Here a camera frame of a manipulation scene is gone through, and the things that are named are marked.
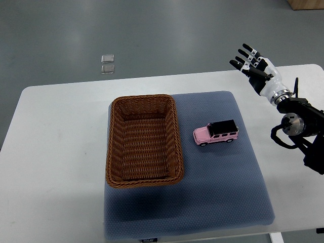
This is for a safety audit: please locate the brown wicker basket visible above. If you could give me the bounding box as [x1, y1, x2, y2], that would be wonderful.
[105, 94, 184, 189]

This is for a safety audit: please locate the white table leg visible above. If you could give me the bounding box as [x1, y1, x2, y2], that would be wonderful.
[269, 232, 284, 243]

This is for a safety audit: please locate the black cable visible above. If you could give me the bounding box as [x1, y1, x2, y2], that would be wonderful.
[291, 77, 299, 97]

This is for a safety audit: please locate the blue grey cushion mat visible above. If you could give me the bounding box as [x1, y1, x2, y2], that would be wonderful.
[104, 91, 275, 240]

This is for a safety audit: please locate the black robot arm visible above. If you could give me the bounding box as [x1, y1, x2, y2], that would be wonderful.
[270, 97, 323, 175]

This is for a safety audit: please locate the pink toy car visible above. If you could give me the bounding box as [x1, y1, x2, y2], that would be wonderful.
[193, 119, 239, 146]

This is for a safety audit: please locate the wooden box corner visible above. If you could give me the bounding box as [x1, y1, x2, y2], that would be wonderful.
[288, 0, 324, 10]

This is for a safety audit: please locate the upper metal floor plate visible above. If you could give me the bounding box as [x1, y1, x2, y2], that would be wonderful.
[101, 54, 114, 63]

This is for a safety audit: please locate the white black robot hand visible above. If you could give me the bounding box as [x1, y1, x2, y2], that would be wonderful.
[229, 44, 292, 106]

